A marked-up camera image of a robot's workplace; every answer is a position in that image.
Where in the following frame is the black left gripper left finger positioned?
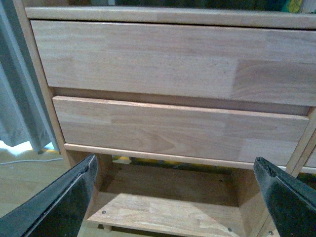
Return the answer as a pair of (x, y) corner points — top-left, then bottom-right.
(0, 154), (98, 237)

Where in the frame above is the wooden drawer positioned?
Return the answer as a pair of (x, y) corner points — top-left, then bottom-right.
(53, 96), (309, 165)
(31, 20), (316, 106)

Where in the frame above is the wooden bookshelf cabinet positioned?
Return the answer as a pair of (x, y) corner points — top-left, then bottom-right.
(13, 0), (316, 196)

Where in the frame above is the upper wooden drawer front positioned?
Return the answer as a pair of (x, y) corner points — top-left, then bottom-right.
(31, 20), (316, 106)

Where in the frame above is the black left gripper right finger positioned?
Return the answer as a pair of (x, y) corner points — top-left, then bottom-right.
(253, 157), (316, 237)

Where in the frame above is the white cable on floor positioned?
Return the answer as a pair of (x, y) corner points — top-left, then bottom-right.
(0, 158), (64, 165)

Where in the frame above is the grey curtain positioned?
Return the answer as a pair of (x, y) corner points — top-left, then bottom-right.
(0, 0), (59, 152)

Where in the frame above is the lower wooden drawer front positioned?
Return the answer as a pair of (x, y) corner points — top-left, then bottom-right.
(53, 96), (309, 165)

